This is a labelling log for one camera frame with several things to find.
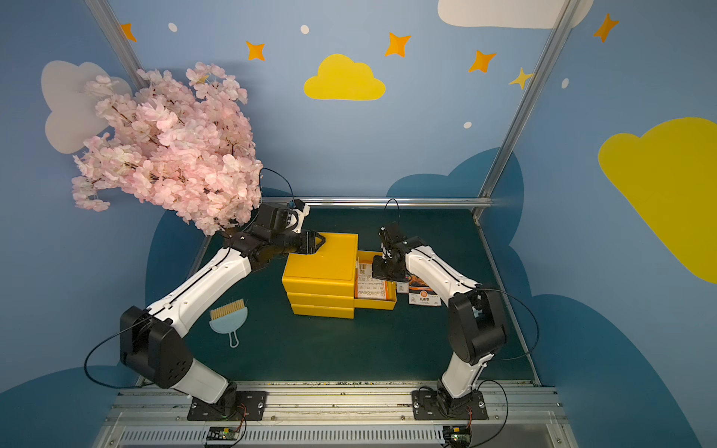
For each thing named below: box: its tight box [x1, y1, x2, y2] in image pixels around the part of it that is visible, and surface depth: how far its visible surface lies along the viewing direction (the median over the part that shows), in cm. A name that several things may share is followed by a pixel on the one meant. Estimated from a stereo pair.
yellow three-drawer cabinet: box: [281, 232, 360, 320], surface depth 81 cm
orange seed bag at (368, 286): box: [354, 261, 390, 300], surface depth 91 cm
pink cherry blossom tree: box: [71, 62, 264, 235], surface depth 64 cm
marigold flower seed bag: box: [408, 274, 442, 307], surface depth 98 cm
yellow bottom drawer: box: [290, 303, 355, 320], surface depth 88 cm
